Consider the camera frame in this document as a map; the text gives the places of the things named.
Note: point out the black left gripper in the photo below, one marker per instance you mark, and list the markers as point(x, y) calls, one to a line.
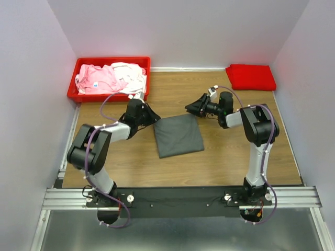
point(153, 117)

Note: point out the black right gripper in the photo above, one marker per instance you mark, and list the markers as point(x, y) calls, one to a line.
point(198, 107)

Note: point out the dark grey t shirt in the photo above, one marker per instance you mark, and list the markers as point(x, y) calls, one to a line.
point(178, 135)

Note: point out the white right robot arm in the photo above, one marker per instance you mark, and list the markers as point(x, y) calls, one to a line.
point(260, 129)

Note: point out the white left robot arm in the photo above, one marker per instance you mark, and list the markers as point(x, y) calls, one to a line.
point(89, 149)

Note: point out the white t shirt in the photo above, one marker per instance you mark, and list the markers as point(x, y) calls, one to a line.
point(132, 76)

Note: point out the folded red t shirt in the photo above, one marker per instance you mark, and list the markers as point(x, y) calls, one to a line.
point(251, 77)

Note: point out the pink t shirt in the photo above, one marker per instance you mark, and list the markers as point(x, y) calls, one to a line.
point(96, 80)

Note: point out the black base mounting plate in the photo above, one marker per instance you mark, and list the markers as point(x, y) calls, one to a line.
point(180, 202)

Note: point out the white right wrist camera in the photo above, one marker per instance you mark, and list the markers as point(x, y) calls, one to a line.
point(212, 92)

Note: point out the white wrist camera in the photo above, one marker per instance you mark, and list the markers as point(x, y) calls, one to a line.
point(212, 92)
point(139, 96)

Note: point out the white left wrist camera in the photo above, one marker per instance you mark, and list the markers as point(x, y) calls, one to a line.
point(139, 96)

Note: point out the aluminium frame rail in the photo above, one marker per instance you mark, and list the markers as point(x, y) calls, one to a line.
point(292, 222)

